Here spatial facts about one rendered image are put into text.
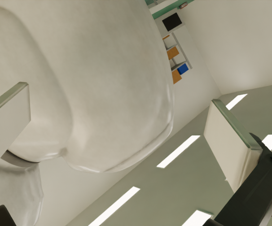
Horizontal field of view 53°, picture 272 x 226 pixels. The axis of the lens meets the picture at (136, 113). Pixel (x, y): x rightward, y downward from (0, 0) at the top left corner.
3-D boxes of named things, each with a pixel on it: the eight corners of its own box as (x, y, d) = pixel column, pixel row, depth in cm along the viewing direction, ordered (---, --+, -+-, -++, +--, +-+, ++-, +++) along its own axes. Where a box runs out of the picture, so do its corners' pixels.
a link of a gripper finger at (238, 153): (249, 147, 13) (264, 148, 13) (210, 98, 20) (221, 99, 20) (234, 197, 14) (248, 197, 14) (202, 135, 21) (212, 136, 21)
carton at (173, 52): (167, 50, 730) (171, 57, 734) (157, 56, 716) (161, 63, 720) (175, 45, 694) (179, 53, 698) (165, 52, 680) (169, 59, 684)
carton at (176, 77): (168, 71, 726) (173, 81, 731) (156, 79, 710) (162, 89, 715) (176, 68, 690) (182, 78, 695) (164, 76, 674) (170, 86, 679)
